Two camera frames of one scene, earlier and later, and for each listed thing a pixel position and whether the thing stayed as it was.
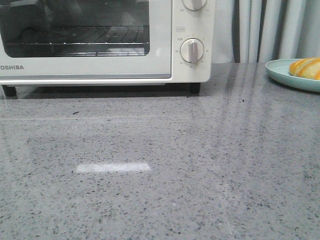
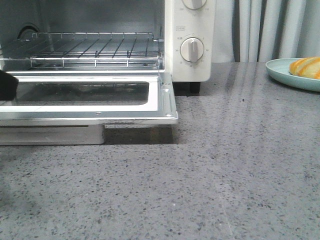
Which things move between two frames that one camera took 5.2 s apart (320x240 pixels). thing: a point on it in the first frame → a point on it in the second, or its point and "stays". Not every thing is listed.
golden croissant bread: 308,68 stays
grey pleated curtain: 258,31 stays
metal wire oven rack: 82,35 → 105,50
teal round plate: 278,69 stays
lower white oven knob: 192,50 stays
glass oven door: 86,39 → 68,108
